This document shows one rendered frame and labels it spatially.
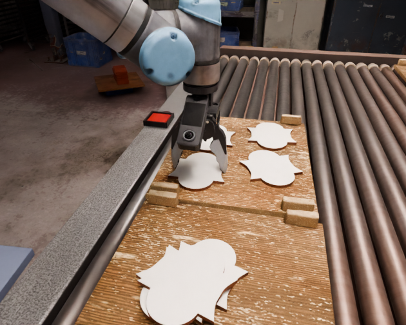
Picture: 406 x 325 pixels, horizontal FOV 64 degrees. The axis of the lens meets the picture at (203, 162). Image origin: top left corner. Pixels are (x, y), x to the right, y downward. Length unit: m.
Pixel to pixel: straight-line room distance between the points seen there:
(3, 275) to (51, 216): 1.52
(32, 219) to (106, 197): 1.53
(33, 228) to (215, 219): 1.66
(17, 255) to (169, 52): 0.49
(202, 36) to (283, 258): 0.40
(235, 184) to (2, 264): 0.48
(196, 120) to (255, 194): 0.20
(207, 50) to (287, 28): 4.63
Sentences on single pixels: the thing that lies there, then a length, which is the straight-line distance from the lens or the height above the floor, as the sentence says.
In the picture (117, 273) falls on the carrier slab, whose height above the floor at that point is 0.94.
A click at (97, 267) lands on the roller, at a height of 0.92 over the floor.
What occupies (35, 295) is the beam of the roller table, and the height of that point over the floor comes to 0.92.
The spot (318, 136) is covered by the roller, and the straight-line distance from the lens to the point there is 0.99.
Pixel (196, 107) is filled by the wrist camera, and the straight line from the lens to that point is 0.65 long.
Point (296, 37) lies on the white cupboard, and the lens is 5.28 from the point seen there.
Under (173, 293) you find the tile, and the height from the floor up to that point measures 0.96.
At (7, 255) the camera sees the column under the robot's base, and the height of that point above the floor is 0.87.
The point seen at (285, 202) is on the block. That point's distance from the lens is 0.65.
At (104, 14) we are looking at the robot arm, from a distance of 0.45.
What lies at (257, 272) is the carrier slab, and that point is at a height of 0.94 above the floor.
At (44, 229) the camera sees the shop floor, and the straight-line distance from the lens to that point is 2.15.
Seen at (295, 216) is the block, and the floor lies 0.96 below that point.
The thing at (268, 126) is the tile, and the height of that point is 0.94.
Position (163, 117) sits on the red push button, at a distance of 1.03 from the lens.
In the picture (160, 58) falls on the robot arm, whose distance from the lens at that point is 0.45.
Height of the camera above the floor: 1.36
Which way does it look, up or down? 33 degrees down
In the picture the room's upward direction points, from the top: straight up
